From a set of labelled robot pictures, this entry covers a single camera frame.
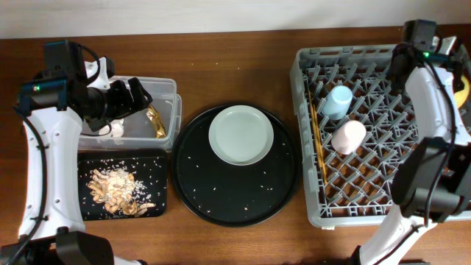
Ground white tissue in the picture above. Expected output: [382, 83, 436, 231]
[107, 119, 124, 138]

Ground gold foil wrapper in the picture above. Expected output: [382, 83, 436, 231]
[146, 104, 166, 138]

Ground yellow bowl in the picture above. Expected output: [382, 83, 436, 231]
[454, 76, 470, 108]

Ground food scraps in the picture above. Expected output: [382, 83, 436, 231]
[81, 158, 166, 218]

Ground grey round plate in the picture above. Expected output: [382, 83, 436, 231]
[208, 105, 275, 166]

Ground blue plastic cup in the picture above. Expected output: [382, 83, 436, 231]
[322, 85, 353, 121]

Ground pink plastic cup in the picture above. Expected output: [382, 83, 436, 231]
[331, 121, 366, 155]

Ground wooden chopstick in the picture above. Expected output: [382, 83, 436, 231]
[308, 92, 326, 176]
[311, 105, 327, 186]

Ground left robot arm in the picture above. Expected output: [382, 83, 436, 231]
[1, 77, 152, 264]

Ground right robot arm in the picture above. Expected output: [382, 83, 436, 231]
[350, 43, 470, 264]

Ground grey dishwasher rack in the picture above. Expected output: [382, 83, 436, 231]
[290, 45, 419, 229]

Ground clear plastic bin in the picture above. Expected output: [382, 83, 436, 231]
[79, 77, 183, 152]

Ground black rectangular tray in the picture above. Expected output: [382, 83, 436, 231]
[77, 148, 169, 222]

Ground round black tray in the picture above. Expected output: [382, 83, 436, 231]
[171, 105, 302, 227]

